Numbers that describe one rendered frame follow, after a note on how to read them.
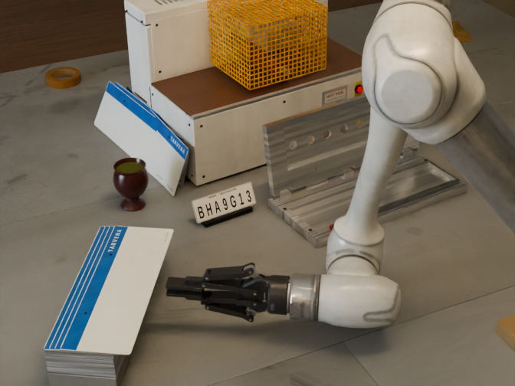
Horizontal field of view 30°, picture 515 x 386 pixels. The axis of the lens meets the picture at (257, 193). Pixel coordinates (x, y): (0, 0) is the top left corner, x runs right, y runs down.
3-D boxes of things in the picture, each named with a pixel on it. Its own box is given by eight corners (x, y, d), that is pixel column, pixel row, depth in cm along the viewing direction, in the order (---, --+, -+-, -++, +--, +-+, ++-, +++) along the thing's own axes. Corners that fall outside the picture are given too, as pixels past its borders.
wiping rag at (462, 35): (475, 44, 309) (476, 40, 308) (421, 46, 309) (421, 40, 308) (461, 18, 328) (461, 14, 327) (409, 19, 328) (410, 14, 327)
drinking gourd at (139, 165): (108, 205, 230) (103, 165, 224) (135, 191, 235) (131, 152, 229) (131, 218, 225) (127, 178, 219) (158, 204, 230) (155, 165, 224)
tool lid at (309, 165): (266, 126, 218) (261, 125, 220) (274, 202, 226) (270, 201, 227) (416, 80, 238) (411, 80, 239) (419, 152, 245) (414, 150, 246)
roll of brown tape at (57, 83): (87, 77, 291) (86, 70, 290) (67, 91, 283) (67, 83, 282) (59, 71, 295) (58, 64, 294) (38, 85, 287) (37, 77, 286)
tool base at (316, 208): (317, 248, 214) (318, 235, 212) (267, 206, 229) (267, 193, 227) (466, 191, 234) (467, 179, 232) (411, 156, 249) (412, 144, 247)
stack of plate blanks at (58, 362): (117, 392, 176) (113, 354, 171) (49, 387, 178) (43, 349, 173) (162, 263, 210) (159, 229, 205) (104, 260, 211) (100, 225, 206)
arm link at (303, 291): (316, 331, 183) (285, 328, 183) (319, 301, 190) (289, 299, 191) (318, 293, 178) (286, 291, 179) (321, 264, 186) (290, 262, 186)
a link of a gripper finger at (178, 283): (201, 291, 185) (201, 288, 184) (165, 289, 186) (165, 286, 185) (204, 282, 187) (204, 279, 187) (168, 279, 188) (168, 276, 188)
